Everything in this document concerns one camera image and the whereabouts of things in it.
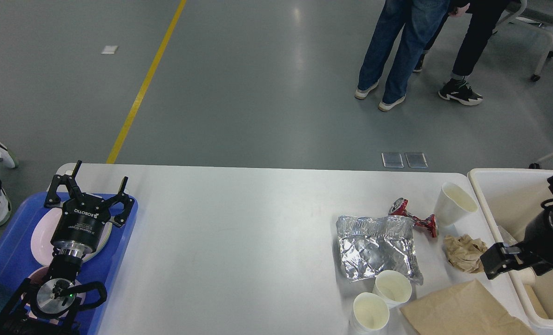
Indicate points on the white paper cup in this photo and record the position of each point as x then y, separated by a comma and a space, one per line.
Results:
370, 314
453, 205
393, 287

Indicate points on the right metal floor plate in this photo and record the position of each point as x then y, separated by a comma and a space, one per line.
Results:
416, 160

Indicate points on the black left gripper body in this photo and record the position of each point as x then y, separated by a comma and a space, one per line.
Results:
81, 224

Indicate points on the tipped white paper cup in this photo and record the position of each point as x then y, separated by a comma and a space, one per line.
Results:
453, 205

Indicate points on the small red object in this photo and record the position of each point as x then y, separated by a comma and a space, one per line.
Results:
399, 207

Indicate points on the cream plastic bin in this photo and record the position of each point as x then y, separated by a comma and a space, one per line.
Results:
511, 198

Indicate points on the white paper cup front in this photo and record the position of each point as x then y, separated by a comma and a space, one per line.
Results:
370, 314

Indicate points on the clear plastic wrap in bin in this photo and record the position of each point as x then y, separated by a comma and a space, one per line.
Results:
507, 238

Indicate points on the yellow-green plate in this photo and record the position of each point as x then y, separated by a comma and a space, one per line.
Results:
104, 237

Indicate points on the left metal floor plate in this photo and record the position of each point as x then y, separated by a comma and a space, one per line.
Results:
392, 160

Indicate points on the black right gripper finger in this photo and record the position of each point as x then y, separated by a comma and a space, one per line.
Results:
501, 257
542, 267

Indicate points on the crumpled brown paper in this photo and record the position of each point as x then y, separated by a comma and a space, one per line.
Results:
464, 253

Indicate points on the person in blue jeans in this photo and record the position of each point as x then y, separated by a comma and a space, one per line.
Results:
416, 21

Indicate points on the pink plate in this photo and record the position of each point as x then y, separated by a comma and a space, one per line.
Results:
40, 244

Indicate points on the metal floor plate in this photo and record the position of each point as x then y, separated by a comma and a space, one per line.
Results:
392, 160
416, 160

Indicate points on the blue plastic tray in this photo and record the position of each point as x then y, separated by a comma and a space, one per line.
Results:
113, 260

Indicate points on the white floor label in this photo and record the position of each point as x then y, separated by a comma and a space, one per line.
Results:
109, 49

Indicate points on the pink mug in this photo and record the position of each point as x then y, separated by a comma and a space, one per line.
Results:
42, 307

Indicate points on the paper cup in bin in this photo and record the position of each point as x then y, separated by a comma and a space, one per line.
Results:
527, 276

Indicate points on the white office chair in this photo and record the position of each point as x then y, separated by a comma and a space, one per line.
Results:
536, 15

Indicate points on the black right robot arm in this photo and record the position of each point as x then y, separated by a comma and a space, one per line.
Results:
534, 251

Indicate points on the brown paper sheet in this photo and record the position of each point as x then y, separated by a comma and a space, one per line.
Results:
463, 309

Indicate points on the crumpled aluminium foil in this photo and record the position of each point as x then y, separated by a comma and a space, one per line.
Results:
369, 246

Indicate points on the person in black trousers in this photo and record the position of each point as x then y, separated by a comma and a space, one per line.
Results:
485, 16

